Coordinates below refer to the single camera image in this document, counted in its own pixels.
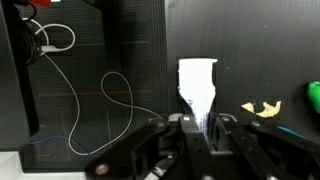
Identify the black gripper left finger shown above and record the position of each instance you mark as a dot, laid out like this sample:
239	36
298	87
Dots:
186	150

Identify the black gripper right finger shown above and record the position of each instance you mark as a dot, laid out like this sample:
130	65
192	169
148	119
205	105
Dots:
260	153

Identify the white toothpaste tube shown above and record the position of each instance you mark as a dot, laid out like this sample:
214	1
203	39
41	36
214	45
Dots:
196	81

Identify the purple eggplant toy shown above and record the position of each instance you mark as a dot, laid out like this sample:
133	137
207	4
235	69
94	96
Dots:
315	96

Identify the gold sticker residue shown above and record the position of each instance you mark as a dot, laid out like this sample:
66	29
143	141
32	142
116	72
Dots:
268	110

